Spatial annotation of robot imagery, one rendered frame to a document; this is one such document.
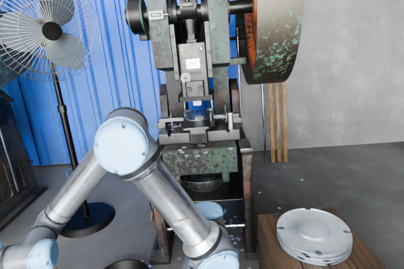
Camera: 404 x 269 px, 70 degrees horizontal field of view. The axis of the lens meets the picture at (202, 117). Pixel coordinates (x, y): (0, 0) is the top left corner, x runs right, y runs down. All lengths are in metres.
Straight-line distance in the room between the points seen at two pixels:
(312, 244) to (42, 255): 0.93
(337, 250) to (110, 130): 0.96
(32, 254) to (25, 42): 1.24
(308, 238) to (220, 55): 0.92
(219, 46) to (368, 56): 1.93
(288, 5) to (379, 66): 2.07
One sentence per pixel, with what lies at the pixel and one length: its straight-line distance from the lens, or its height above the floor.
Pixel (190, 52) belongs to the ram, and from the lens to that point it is 1.54.
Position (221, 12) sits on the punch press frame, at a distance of 1.49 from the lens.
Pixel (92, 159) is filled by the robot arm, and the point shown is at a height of 0.91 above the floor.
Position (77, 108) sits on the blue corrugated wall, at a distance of 3.09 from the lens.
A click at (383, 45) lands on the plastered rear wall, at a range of 3.20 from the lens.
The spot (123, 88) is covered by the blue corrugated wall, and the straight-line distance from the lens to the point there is 2.90.
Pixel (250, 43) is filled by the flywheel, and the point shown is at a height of 1.13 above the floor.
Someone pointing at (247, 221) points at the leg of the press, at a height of 0.24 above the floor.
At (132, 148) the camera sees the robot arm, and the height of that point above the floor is 0.99.
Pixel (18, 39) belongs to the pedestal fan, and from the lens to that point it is 1.81.
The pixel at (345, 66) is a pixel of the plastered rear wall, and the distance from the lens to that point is 3.07.
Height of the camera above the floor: 1.21
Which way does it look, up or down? 16 degrees down
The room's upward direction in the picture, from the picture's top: 5 degrees counter-clockwise
